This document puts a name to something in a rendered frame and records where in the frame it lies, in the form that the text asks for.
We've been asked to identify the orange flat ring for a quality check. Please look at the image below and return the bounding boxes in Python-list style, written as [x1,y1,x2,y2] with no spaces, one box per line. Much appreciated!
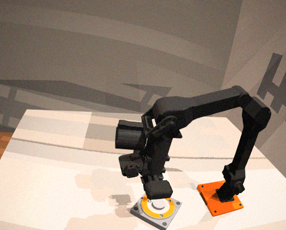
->
[141,195,175,219]

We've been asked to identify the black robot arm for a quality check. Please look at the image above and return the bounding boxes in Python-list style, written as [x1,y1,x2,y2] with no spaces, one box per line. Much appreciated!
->
[115,85,271,203]

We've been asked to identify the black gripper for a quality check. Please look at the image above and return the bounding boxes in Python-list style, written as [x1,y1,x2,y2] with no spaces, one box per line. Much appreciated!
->
[140,146,173,200]

